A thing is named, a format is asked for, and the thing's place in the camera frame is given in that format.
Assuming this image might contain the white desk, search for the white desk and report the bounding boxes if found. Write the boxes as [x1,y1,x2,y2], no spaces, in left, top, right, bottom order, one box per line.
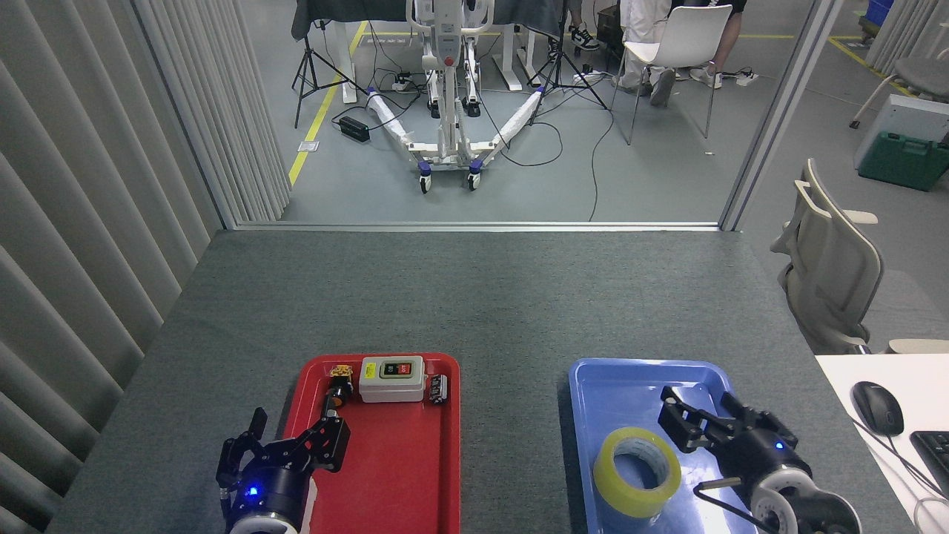
[816,354,949,534]

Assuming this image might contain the silver post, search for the silver post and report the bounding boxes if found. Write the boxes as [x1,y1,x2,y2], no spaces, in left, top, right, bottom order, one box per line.
[719,0,846,231]

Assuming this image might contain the white plastic chair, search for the white plastic chair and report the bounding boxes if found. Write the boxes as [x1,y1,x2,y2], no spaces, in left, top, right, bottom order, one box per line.
[610,4,733,145]

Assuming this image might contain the black tripod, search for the black tripod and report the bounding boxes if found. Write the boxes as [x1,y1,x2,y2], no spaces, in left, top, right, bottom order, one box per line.
[291,19,368,128]
[528,0,609,125]

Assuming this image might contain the black orange push button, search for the black orange push button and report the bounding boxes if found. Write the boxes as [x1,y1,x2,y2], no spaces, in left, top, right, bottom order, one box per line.
[324,364,355,413]

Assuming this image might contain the desk with dark cloth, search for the desk with dark cloth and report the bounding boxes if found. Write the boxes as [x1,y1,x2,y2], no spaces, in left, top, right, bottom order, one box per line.
[291,0,566,105]

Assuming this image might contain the blue plastic tray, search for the blue plastic tray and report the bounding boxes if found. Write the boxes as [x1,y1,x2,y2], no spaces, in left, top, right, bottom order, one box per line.
[569,358,788,534]

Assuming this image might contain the green plastic case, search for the green plastic case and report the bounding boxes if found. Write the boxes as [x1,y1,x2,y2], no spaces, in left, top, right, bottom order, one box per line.
[858,132,949,192]

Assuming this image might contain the black mouse cable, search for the black mouse cable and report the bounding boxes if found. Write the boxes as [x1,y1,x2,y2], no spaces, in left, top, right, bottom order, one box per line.
[853,417,949,499]

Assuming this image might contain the white stand on wheels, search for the white stand on wheels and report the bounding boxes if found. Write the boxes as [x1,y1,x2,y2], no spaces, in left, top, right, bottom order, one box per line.
[367,0,546,194]

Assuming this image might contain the yellow tape roll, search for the yellow tape roll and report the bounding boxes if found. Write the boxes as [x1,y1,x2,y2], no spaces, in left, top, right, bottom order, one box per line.
[593,426,681,518]

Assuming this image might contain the black computer mouse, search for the black computer mouse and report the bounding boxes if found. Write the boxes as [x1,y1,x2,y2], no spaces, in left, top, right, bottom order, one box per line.
[851,381,905,437]

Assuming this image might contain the grey vertical blind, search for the grey vertical blind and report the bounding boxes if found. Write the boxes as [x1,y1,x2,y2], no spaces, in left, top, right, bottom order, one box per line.
[0,0,291,534]

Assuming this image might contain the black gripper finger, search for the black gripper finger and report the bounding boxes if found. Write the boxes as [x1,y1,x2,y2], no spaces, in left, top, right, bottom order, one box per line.
[285,415,351,473]
[723,392,788,432]
[658,386,742,452]
[216,407,269,484]

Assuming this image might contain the grey chair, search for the grey chair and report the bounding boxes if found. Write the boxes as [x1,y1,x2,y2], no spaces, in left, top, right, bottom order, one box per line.
[849,22,949,131]

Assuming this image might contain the person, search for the person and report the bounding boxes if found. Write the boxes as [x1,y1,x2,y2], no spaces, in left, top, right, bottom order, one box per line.
[547,0,601,62]
[619,0,742,107]

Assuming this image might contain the black keyboard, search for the black keyboard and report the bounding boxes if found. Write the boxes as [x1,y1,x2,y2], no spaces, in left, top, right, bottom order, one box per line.
[910,430,949,498]

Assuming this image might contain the long black floor cable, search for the long black floor cable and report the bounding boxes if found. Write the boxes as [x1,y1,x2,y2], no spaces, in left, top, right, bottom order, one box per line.
[474,82,618,222]

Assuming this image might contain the grey two-button switch box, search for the grey two-button switch box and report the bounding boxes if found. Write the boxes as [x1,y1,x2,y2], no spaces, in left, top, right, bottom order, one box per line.
[359,355,427,403]

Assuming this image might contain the beige office chair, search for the beige office chair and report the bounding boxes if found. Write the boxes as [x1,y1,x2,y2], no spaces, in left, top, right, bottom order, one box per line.
[771,158,884,355]

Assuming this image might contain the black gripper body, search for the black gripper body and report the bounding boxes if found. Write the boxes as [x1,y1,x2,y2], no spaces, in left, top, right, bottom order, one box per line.
[723,421,813,487]
[221,445,312,520]

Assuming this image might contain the red plastic tray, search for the red plastic tray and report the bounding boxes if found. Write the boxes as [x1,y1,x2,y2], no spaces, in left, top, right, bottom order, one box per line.
[282,353,461,534]

